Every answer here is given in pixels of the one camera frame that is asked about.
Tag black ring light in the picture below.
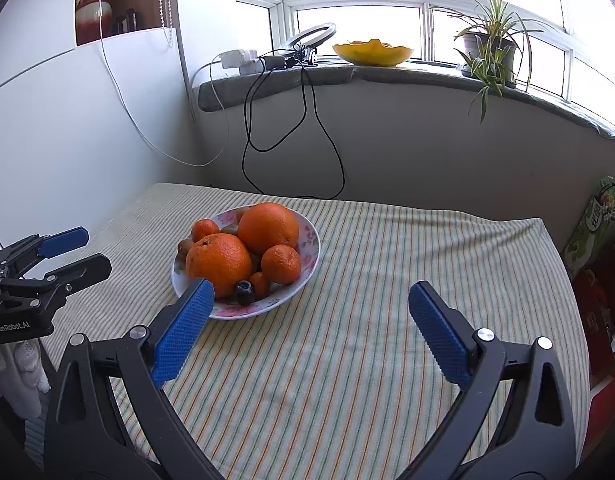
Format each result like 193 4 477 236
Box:
280 22 337 68

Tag green printed bag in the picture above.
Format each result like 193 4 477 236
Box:
562 176 615 281

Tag red box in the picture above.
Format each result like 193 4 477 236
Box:
572 267 615 376

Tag black cable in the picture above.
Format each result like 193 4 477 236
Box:
242 60 346 200

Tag long white cable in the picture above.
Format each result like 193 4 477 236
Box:
92 0 229 167

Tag person's left hand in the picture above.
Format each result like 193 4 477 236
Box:
0 337 52 418

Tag white power strip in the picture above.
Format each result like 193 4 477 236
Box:
218 48 266 75

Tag white power cord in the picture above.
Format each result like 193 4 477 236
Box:
188 55 223 121

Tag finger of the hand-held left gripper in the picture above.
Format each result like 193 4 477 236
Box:
0 254 112 312
0 226 90 279

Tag yellow wavy bowl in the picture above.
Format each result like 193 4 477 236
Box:
332 38 415 67

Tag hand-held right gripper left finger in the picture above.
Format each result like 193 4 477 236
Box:
44 277 226 480

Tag white cabinet panel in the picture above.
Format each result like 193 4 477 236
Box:
0 27 203 261

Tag small tangerine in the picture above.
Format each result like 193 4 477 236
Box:
261 244 303 285
191 219 221 243

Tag large smooth orange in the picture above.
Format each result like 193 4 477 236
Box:
238 202 300 256

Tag dark bottle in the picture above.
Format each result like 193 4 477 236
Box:
112 7 138 36

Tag red and white vase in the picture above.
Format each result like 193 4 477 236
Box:
75 0 113 43

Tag striped tablecloth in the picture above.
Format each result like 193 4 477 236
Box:
38 182 591 480

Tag tiny orange kumquat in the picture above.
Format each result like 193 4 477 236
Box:
249 271 272 298

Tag large orange with stem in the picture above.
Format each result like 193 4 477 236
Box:
186 234 253 300

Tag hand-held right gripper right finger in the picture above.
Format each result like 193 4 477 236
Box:
397 281 578 480

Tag potted spider plant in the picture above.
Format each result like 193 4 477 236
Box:
430 0 545 125

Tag floral white plate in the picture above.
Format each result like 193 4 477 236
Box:
172 205 321 321

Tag blind bead cord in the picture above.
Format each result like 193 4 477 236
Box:
155 0 176 48

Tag red flat packet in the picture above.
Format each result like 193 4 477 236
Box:
580 372 615 453

